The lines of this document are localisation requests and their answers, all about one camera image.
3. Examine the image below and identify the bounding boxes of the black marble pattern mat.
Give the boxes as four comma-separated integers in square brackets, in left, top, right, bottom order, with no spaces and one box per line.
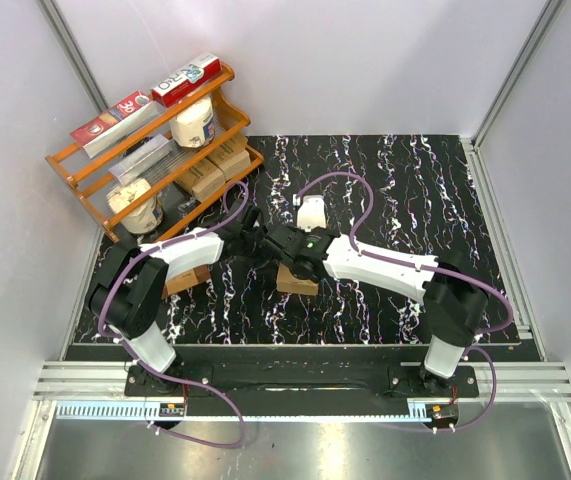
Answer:
[72,133,524,346]

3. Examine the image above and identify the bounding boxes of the red white toothpaste box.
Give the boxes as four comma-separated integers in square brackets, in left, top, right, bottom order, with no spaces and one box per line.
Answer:
[151,52,221,108]

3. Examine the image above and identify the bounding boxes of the kraft paper box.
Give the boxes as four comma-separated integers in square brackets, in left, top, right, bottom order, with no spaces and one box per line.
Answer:
[207,133,251,181]
[175,158,225,202]

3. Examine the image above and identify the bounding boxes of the red silver toothpaste box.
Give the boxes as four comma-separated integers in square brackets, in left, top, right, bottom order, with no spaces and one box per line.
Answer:
[70,90,160,158]

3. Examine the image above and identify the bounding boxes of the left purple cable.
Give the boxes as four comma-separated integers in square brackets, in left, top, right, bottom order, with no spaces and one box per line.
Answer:
[100,179,251,449]

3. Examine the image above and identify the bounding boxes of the kraft paper box right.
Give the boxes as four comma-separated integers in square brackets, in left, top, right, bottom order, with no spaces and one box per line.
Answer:
[207,133,251,181]

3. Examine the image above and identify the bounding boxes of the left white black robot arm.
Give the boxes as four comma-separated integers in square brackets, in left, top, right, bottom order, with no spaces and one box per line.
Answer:
[85,201,265,396]

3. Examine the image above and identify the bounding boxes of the orange wooden shelf rack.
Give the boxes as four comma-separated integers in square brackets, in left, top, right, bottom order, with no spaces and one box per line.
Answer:
[46,63,251,242]

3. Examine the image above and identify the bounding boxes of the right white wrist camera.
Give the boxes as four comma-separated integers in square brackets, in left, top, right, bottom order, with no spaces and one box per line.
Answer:
[293,195,327,232]

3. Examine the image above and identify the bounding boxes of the brown cardboard express box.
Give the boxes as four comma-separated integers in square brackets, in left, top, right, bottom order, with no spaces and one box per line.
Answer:
[276,264,319,296]

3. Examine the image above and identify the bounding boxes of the white tissue roll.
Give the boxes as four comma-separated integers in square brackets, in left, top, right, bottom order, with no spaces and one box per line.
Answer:
[105,178,165,235]
[169,96,215,149]

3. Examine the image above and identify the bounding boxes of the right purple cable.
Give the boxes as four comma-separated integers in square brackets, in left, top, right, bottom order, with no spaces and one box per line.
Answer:
[294,172,515,432]

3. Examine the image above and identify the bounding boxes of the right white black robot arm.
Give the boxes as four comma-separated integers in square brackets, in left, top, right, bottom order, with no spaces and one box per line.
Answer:
[261,225,489,396]

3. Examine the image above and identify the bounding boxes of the lower white tissue roll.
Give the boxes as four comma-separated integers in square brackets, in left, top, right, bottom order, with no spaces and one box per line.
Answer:
[105,178,165,235]

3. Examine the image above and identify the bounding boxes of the kraft paper box left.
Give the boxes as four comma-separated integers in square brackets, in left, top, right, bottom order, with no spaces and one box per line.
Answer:
[175,158,225,202]

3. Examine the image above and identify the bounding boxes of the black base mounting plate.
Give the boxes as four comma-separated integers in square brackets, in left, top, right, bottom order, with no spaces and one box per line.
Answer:
[124,345,479,417]

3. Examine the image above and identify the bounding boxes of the purple cable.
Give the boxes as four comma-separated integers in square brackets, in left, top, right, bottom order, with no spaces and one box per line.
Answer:
[100,179,251,449]
[294,172,515,432]

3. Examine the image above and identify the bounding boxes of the upper white tissue roll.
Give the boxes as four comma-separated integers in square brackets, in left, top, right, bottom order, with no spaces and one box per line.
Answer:
[169,96,215,149]

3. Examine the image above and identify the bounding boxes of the brown printed carton box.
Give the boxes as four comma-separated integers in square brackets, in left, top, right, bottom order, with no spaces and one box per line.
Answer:
[161,265,211,299]

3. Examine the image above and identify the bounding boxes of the silver foil packet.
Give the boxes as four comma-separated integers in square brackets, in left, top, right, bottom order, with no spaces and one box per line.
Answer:
[108,134,171,186]

